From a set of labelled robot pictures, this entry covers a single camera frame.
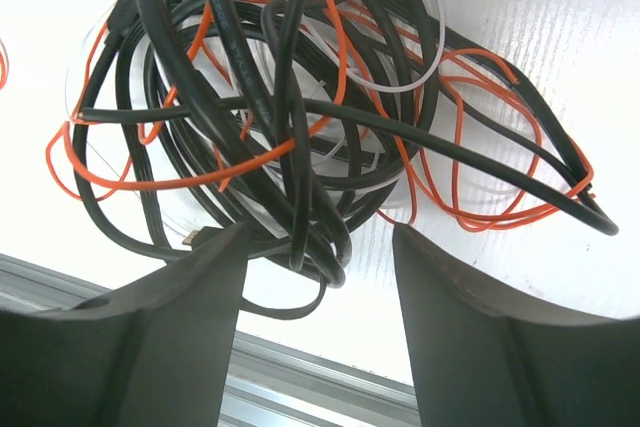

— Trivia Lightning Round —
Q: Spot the white thin cable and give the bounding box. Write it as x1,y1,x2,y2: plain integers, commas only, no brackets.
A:
64,0,447,183

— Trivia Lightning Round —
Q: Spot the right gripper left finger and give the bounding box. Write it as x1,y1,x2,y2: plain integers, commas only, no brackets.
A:
1,224,249,426

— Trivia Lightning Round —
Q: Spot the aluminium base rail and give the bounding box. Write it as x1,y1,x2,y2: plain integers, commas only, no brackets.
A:
1,256,419,426

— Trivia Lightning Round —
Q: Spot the black cable bundle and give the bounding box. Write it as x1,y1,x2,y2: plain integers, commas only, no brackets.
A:
72,0,620,321

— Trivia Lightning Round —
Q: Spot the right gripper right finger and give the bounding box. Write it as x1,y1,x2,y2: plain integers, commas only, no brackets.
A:
393,224,639,426

